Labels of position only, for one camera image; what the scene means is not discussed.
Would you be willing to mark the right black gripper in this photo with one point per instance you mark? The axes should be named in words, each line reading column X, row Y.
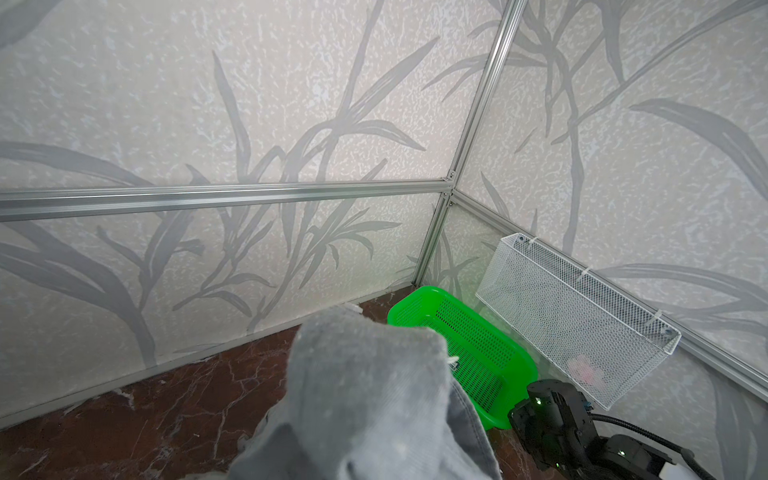
column 553, row 426

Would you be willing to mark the green plastic basket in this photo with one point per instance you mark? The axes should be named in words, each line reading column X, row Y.
column 493, row 370

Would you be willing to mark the grey long sleeve shirt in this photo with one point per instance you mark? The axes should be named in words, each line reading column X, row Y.
column 365, row 400

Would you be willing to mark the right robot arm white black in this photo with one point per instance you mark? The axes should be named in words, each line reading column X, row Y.
column 625, row 457

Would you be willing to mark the pink object in wire basket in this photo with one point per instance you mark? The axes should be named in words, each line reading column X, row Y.
column 582, row 371

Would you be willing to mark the white wire mesh basket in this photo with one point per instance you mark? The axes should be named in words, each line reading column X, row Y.
column 564, row 310

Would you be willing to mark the aluminium frame horizontal bar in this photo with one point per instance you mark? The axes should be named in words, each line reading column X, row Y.
column 24, row 205

